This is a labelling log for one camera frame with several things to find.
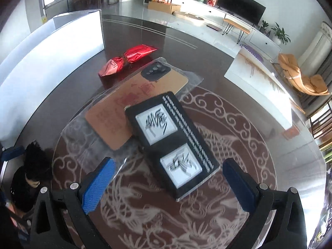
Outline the large leafy potted plant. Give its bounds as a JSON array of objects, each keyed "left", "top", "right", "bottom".
[{"left": 271, "top": 22, "right": 291, "bottom": 45}]

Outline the red foil packet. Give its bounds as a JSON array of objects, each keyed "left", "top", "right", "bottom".
[{"left": 98, "top": 45, "right": 159, "bottom": 78}]

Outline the white television cabinet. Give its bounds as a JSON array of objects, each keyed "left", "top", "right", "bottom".
[{"left": 171, "top": 0, "right": 282, "bottom": 52}]

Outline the flat white box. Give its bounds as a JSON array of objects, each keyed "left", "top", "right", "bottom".
[{"left": 224, "top": 46, "right": 306, "bottom": 131}]

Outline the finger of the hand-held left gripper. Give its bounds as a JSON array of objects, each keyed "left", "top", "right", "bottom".
[{"left": 0, "top": 146, "right": 25, "bottom": 187}]

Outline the wooden bench with metal legs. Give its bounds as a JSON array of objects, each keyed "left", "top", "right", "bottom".
[{"left": 222, "top": 18, "right": 253, "bottom": 44}]

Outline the large white storage box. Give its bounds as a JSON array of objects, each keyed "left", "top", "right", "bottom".
[{"left": 0, "top": 9, "right": 105, "bottom": 146}]

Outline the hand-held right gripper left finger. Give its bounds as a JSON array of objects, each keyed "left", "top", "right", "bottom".
[{"left": 31, "top": 157, "right": 116, "bottom": 249}]

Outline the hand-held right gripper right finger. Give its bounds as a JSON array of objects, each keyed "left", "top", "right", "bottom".
[{"left": 222, "top": 158, "right": 308, "bottom": 249}]

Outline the tan phone case in sleeve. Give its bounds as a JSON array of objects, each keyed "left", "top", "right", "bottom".
[{"left": 62, "top": 56, "right": 204, "bottom": 161}]

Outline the round beige cat scratcher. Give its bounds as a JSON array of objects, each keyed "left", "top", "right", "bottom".
[{"left": 173, "top": 11, "right": 205, "bottom": 21}]

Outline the black television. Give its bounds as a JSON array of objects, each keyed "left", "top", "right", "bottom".
[{"left": 216, "top": 0, "right": 267, "bottom": 25}]

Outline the black box with white windows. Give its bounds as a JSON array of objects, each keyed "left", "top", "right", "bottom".
[{"left": 124, "top": 91, "right": 221, "bottom": 202}]

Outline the white standing air conditioner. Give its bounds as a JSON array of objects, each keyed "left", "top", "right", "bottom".
[{"left": 297, "top": 21, "right": 332, "bottom": 68}]

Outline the cardboard box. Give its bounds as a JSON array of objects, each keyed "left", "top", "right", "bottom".
[{"left": 148, "top": 1, "right": 181, "bottom": 14}]

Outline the orange lounge chair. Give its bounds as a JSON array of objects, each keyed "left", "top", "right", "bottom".
[{"left": 277, "top": 53, "right": 330, "bottom": 96}]

